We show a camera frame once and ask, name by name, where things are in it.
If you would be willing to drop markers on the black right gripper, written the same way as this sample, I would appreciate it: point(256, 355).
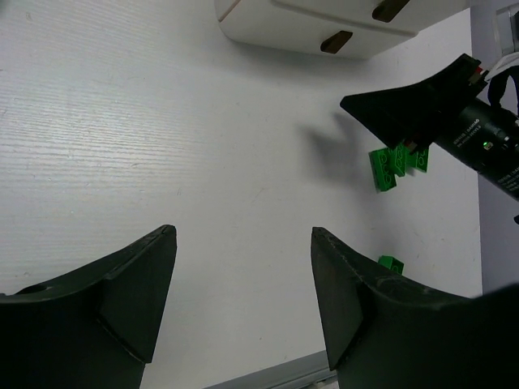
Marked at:
point(444, 109)

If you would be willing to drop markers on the green long lego brick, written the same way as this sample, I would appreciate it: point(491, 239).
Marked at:
point(398, 160)

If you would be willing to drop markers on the aluminium table frame rail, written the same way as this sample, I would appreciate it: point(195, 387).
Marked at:
point(298, 373)

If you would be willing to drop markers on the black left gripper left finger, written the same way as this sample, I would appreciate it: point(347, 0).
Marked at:
point(94, 327)

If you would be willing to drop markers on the white three-drawer storage box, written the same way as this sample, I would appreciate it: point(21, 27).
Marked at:
point(348, 29)

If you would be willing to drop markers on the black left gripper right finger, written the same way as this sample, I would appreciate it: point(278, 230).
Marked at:
point(383, 330)

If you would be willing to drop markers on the green square lego brick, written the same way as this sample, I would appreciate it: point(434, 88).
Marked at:
point(391, 263)

